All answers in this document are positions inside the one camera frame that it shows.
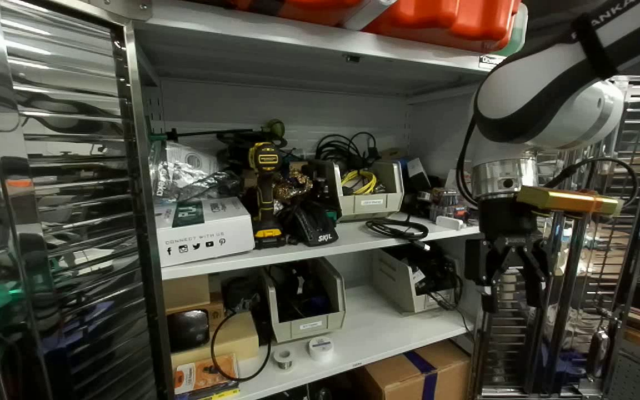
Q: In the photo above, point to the black round speaker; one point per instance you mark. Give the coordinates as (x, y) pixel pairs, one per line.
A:
(186, 330)

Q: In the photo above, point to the cardboard box lower left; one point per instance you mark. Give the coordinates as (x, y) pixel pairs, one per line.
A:
(194, 294)

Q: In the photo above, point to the white bin lower right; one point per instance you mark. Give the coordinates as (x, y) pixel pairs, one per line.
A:
(416, 281)

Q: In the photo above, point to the grey bin lower middle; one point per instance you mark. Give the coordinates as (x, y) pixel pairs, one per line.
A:
(305, 299)

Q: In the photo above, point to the cardboard box with blue tape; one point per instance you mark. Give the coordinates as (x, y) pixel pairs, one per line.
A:
(434, 371)

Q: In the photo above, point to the white product box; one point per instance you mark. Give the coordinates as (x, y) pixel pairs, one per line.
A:
(201, 230)

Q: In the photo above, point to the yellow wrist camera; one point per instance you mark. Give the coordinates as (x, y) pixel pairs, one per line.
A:
(568, 201)

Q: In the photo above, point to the yellow black cordless drill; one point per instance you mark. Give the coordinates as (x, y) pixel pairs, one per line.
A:
(271, 193)

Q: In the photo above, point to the black battery charger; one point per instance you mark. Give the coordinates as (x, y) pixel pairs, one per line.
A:
(312, 225)

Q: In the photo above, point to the white metal shelving unit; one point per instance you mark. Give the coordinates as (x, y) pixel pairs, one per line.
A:
(210, 68)

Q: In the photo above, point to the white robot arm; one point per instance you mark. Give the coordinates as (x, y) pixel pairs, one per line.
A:
(554, 99)

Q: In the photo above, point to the chrome wire rack right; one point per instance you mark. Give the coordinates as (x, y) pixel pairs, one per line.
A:
(568, 348)

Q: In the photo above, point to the grey cable tray bin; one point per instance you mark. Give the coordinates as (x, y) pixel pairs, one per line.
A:
(365, 191)

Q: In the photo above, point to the black cable loop lower shelf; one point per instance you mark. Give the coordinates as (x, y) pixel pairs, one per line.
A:
(235, 341)

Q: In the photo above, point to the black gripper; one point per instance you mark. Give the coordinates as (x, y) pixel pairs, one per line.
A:
(511, 228)

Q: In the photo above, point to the orange hard case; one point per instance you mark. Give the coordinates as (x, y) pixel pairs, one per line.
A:
(474, 24)

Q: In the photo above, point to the white tape roll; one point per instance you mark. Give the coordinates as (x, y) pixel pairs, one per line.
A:
(320, 348)

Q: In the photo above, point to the silver foil bag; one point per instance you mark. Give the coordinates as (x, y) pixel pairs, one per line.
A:
(183, 171)

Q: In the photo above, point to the grey tape roll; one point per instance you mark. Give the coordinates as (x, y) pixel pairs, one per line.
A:
(283, 358)

